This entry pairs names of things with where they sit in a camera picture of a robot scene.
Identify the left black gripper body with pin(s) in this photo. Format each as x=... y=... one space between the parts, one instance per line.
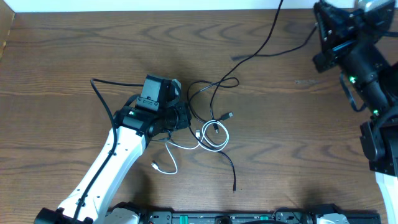
x=182 y=116

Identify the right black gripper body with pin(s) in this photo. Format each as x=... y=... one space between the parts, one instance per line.
x=365 y=68

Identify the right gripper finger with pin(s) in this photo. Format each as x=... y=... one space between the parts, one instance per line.
x=335 y=18
x=327 y=36

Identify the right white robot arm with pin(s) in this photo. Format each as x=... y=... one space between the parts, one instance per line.
x=379 y=142

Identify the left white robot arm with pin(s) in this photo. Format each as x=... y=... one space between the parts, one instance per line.
x=158 y=109

